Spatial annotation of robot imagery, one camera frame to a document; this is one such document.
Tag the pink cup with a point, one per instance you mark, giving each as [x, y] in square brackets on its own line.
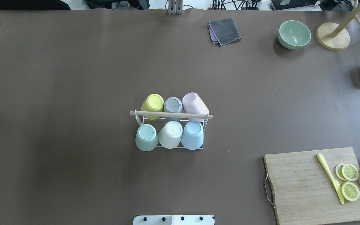
[193, 104]

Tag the mint green cup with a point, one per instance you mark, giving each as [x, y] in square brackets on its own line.
[146, 138]

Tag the grey cup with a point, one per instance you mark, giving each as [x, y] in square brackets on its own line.
[173, 105]

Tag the cream white cup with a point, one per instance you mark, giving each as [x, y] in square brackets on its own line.
[170, 135]

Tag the light blue cup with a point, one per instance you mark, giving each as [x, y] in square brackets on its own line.
[193, 135]

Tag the yellow cup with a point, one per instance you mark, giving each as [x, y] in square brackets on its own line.
[153, 103]

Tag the purple cloth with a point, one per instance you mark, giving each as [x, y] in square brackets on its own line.
[212, 36]

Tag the grey cloth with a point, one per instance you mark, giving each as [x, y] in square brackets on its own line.
[225, 31]

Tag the green bowl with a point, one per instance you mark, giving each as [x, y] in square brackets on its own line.
[293, 34]

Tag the bamboo cutting board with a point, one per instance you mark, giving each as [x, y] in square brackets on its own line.
[303, 193]

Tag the lemon slice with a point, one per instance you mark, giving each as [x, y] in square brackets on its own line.
[350, 191]
[338, 171]
[350, 172]

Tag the wooden mug tree stand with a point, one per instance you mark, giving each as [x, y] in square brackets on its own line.
[334, 36]

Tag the yellow plastic knife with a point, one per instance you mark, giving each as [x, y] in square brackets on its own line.
[334, 182]

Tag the white wire cup holder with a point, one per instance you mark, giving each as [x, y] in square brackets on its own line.
[140, 117]

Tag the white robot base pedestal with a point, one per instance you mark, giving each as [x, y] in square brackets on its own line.
[174, 220]

